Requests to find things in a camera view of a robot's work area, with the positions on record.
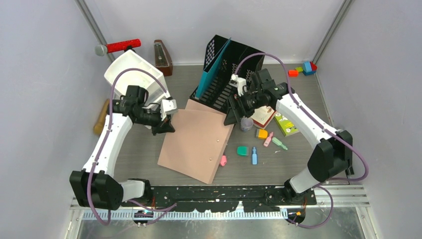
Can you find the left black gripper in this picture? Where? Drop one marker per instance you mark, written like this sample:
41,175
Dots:
165,127

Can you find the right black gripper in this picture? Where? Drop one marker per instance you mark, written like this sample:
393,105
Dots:
244,111

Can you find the red brown book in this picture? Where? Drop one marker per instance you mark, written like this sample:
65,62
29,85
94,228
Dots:
262,116

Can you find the pink cardboard folder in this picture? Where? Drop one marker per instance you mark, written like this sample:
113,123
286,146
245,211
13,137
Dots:
197,145

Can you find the green illustrated book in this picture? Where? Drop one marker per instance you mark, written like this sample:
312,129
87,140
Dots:
286,126

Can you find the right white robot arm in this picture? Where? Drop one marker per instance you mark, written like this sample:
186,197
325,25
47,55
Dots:
331,148

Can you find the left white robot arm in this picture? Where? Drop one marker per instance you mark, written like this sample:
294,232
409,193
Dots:
94,185

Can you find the clear jar of pins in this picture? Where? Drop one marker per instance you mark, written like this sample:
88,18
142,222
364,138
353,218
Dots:
246,124

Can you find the orange eraser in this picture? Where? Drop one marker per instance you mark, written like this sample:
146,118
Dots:
261,133

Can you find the green eraser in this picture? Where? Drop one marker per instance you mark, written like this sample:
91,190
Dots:
242,151

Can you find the teal folder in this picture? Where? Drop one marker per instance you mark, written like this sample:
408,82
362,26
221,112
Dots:
212,61

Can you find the black mesh file organizer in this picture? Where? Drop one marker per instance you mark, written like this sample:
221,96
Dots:
218,92

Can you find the orange toy block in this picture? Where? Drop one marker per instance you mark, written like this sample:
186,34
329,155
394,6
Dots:
293,73

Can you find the brown wooden metronome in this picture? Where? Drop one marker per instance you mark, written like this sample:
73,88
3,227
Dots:
163,61

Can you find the blue red toy block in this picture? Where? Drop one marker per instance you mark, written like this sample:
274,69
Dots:
309,68

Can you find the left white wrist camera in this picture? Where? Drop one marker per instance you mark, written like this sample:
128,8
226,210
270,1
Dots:
168,107

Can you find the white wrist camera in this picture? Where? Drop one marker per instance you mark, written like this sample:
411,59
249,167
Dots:
239,83
168,107

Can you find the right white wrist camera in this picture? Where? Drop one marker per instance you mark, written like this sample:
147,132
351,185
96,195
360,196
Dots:
239,83

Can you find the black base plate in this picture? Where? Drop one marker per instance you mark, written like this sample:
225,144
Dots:
258,198

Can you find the red handled microphone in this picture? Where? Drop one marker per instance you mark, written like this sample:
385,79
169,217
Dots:
104,49

